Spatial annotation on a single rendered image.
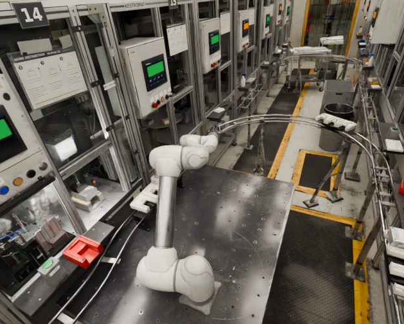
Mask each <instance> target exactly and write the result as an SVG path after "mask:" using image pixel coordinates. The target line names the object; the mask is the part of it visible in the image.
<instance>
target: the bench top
mask: <svg viewBox="0 0 404 324"><path fill-rule="evenodd" d="M182 184H183V186H184V188H179V187H177V191H176V201H175V220H174V231H173V247H174V248H175V249H176V251H177V256H178V259H180V260H181V259H184V258H186V257H188V256H191V255H200V256H203V257H204V258H205V259H206V260H207V261H208V262H209V263H210V265H211V267H212V270H213V274H214V280H215V282H220V283H221V284H222V286H221V288H220V289H219V291H218V293H217V295H216V298H215V300H214V302H213V305H212V307H211V313H210V315H208V316H206V315H205V314H204V313H203V312H201V311H199V310H196V309H194V308H193V307H190V306H189V305H186V304H183V303H180V302H179V298H180V296H181V295H182V294H181V293H179V292H166V291H157V290H153V289H149V288H147V287H145V286H144V285H142V284H141V283H140V282H139V280H138V279H137V267H138V264H139V263H140V261H141V259H142V258H144V257H146V256H147V254H148V251H149V249H150V248H151V247H152V246H154V237H155V221H156V212H157V209H156V210H155V211H154V210H152V211H151V212H150V214H149V215H148V216H147V220H146V221H147V225H148V228H150V231H149V232H147V231H145V230H142V229H139V228H137V229H136V230H135V232H134V233H133V234H132V236H131V238H130V239H129V241H128V242H127V244H126V246H125V248H124V250H123V252H122V254H121V256H120V258H119V259H121V260H120V262H119V264H116V265H115V267H114V269H113V271H112V272H111V274H110V276H109V278H108V280H107V281H106V283H105V285H104V286H103V287H102V289H101V291H100V292H99V293H98V295H97V296H96V297H95V299H93V301H92V302H91V304H90V305H89V306H88V308H86V310H85V311H84V312H83V314H82V315H81V316H80V317H79V319H80V320H82V321H83V322H84V323H86V324H262V323H263V318H264V314H265V309H266V306H267V302H268V297H269V294H270V288H271V285H272V281H273V277H274V273H275V270H276V264H277V260H278V256H279V252H280V249H281V244H282V241H283V236H284V233H285V228H286V223H287V220H288V215H289V212H290V207H291V203H292V199H293V196H294V191H295V186H296V184H295V183H289V182H286V181H280V180H277V179H271V178H267V177H261V176H258V175H252V174H246V173H242V172H237V171H234V170H228V169H224V168H218V167H215V166H209V165H204V166H203V167H202V168H199V169H187V170H186V171H185V172H184V174H183V177H182ZM259 187H261V188H259ZM230 189H232V190H230ZM221 206H222V208H221ZM135 226H136V222H135V219H134V217H133V218H132V219H131V220H130V222H129V223H128V224H127V225H126V226H125V227H124V228H123V229H122V230H121V231H120V232H119V233H118V234H117V236H116V237H115V238H114V240H113V241H112V243H111V244H110V246H109V248H108V250H107V251H106V253H105V254H104V257H109V258H117V257H118V255H119V252H120V251H121V249H122V247H123V245H124V243H125V242H126V240H127V238H128V236H129V235H130V234H131V232H132V231H133V229H134V228H135ZM104 250H105V249H104ZM104 250H103V251H102V252H101V253H100V254H99V255H98V256H97V257H96V259H95V260H94V261H93V262H92V263H91V264H90V266H89V267H88V268H87V269H86V270H85V271H84V272H83V273H82V274H81V275H80V276H79V277H78V278H77V279H76V281H75V282H74V283H73V284H72V285H71V286H70V287H69V288H68V290H67V291H66V292H65V293H64V294H63V295H62V296H61V297H60V298H59V299H58V300H57V302H56V303H55V304H56V305H58V306H59V307H61V308H62V307H63V306H64V305H65V304H66V303H67V301H68V300H69V299H70V298H71V297H72V296H73V294H74V293H75V292H76V291H77V290H78V289H79V288H80V286H81V285H82V284H83V283H84V282H85V280H86V279H87V277H88V276H89V275H90V273H91V271H92V270H93V268H94V266H95V265H96V263H97V262H98V260H99V258H100V257H101V255H102V253H103V252H104ZM112 266H113V263H108V262H100V263H99V265H98V266H97V268H96V270H95V271H94V273H93V274H92V276H91V277H90V279H89V280H88V282H87V283H86V284H85V285H84V287H83V288H82V290H81V291H80V292H79V293H78V294H77V295H76V296H75V297H74V299H73V300H72V301H71V302H70V304H69V305H68V306H67V307H66V308H65V309H64V310H65V311H67V312H69V313H70V314H72V315H73V316H75V317H77V315H78V314H79V313H80V311H81V310H82V309H83V308H84V307H85V305H86V304H87V303H88V302H89V300H90V299H91V298H92V297H93V295H94V294H95V293H96V291H97V290H98V289H99V287H100V285H101V284H102V283H103V281H104V279H105V278H106V276H107V275H108V273H109V271H110V269H111V267H112Z"/></svg>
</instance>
